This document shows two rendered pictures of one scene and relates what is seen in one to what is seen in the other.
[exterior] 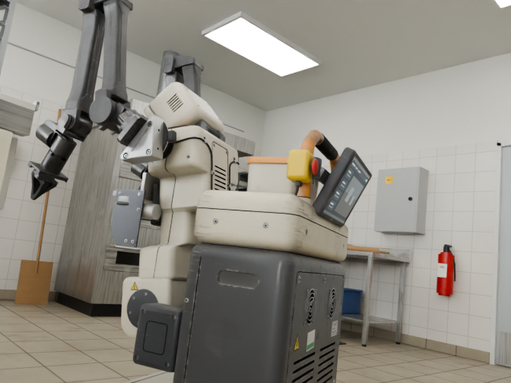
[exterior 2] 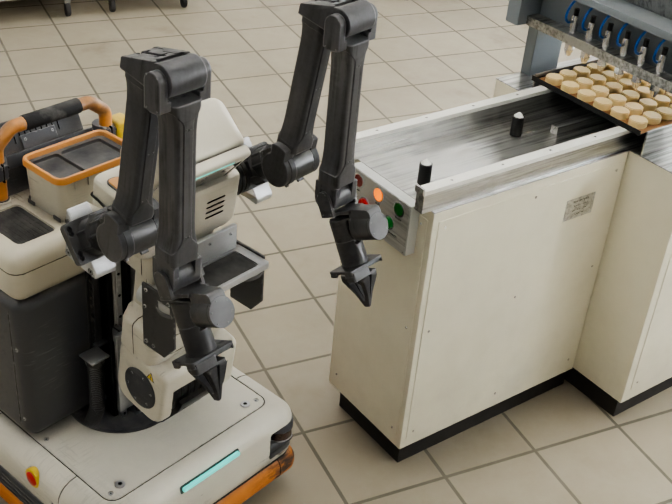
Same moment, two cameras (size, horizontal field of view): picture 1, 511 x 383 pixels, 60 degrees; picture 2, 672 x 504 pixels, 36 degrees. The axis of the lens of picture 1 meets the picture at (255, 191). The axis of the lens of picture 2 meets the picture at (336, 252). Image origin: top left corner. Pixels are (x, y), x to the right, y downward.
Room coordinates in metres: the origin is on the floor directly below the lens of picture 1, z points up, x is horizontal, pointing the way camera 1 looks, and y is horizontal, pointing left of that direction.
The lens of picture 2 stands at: (3.05, 1.01, 2.05)
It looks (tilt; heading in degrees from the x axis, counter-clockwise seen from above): 33 degrees down; 194
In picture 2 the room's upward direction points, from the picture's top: 5 degrees clockwise
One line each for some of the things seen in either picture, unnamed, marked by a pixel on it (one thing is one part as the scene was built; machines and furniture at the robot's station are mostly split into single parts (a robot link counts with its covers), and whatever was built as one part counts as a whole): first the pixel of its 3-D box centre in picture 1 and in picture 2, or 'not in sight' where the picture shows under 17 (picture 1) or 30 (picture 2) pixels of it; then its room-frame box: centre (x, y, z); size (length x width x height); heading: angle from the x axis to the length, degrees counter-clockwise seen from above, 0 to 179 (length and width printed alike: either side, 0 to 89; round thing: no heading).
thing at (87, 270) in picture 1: (157, 217); not in sight; (4.89, 1.04, 1.00); 1.56 x 1.20 x 2.01; 132
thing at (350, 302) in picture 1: (335, 299); not in sight; (4.98, -1.01, 0.36); 0.46 x 0.38 x 0.26; 134
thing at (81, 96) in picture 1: (87, 64); (342, 113); (1.25, 0.54, 1.18); 0.11 x 0.06 x 0.43; 156
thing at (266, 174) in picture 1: (284, 187); (82, 175); (1.21, -0.08, 0.87); 0.23 x 0.15 x 0.11; 156
